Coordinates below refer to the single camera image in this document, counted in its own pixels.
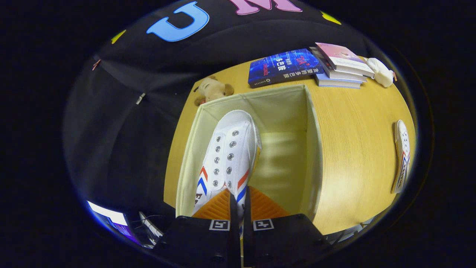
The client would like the grey cover book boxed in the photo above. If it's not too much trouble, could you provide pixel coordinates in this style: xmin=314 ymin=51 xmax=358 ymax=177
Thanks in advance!
xmin=309 ymin=47 xmax=368 ymax=83

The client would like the light blue cover book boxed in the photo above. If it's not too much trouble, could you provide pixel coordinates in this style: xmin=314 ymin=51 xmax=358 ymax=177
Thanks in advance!
xmin=314 ymin=73 xmax=363 ymax=89

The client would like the white plush toy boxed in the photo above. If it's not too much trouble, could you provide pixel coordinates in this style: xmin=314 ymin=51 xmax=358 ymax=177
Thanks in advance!
xmin=364 ymin=57 xmax=395 ymax=88

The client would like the white keyboard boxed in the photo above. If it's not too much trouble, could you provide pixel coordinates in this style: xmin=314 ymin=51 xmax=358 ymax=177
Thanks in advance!
xmin=139 ymin=211 xmax=164 ymax=239

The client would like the pink cover book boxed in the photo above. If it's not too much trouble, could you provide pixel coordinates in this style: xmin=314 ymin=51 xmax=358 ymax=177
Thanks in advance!
xmin=315 ymin=42 xmax=375 ymax=79

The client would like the white canvas shoe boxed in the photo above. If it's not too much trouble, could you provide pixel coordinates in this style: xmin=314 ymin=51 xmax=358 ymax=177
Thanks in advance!
xmin=192 ymin=110 xmax=263 ymax=239
xmin=391 ymin=119 xmax=411 ymax=194

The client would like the beige fabric storage box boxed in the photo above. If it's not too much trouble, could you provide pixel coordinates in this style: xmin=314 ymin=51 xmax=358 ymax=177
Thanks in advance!
xmin=175 ymin=84 xmax=323 ymax=220

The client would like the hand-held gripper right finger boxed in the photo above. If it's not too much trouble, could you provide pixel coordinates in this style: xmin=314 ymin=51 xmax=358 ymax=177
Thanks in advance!
xmin=244 ymin=186 xmax=332 ymax=268

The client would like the dark blue book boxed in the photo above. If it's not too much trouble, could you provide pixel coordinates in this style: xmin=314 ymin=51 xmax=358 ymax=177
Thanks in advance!
xmin=248 ymin=48 xmax=325 ymax=89

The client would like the computer monitor screen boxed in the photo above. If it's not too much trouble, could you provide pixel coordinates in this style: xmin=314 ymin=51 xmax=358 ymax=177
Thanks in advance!
xmin=87 ymin=200 xmax=144 ymax=248

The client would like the brown plush toy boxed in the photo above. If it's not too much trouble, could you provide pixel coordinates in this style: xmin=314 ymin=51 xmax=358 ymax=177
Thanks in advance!
xmin=193 ymin=76 xmax=235 ymax=106

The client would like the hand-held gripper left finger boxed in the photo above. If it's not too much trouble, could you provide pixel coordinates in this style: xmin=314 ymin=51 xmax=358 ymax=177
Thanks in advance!
xmin=154 ymin=188 xmax=239 ymax=268

